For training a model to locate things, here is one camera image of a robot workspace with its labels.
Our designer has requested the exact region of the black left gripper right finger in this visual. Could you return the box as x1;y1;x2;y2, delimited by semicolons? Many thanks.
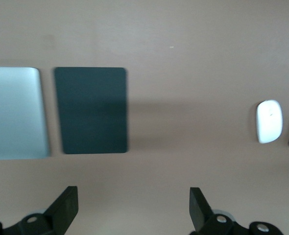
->
188;187;286;235

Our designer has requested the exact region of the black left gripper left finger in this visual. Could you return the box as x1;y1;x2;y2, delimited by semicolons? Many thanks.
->
0;186;79;235

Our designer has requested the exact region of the white computer mouse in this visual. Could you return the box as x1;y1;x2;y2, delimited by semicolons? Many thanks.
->
255;99;284;144

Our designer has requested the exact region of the dark rectangular mouse pad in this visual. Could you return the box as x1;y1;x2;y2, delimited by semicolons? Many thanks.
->
54;67;130;155

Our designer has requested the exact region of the silver closed laptop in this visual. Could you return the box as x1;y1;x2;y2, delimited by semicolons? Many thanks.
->
0;67;50;161

